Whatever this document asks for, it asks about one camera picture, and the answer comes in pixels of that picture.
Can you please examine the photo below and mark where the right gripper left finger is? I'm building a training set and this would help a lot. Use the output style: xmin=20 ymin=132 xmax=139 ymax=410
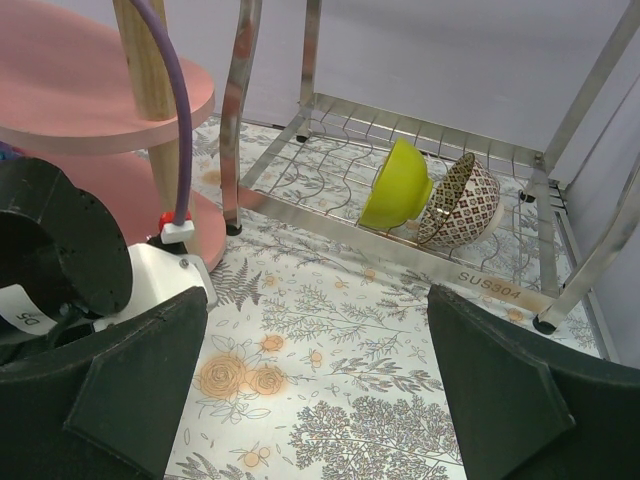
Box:
xmin=1 ymin=287 xmax=208 ymax=479

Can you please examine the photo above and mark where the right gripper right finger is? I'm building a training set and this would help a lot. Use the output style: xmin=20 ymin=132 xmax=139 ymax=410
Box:
xmin=428 ymin=285 xmax=639 ymax=479

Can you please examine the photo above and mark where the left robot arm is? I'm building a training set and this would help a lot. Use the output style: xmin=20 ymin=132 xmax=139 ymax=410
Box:
xmin=1 ymin=157 xmax=133 ymax=363

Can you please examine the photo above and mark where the pink three-tier shelf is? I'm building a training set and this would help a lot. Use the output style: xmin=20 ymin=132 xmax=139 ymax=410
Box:
xmin=0 ymin=0 xmax=227 ymax=274

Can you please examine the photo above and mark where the steel dish rack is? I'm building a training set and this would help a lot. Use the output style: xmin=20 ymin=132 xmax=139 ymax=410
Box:
xmin=220 ymin=1 xmax=639 ymax=335

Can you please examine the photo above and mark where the floral table mat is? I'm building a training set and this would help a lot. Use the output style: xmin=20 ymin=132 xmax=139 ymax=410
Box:
xmin=164 ymin=117 xmax=621 ymax=480

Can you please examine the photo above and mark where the patterned ceramic bowl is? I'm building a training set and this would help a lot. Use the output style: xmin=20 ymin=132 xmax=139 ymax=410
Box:
xmin=417 ymin=152 xmax=500 ymax=249

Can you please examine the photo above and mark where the lime green bowl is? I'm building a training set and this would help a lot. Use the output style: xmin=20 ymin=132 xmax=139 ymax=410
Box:
xmin=358 ymin=138 xmax=434 ymax=230

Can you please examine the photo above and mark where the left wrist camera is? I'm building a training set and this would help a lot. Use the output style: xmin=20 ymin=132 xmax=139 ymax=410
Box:
xmin=93 ymin=212 xmax=219 ymax=332

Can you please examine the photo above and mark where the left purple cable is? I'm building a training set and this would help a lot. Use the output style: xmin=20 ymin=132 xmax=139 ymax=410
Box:
xmin=130 ymin=0 xmax=194 ymax=224

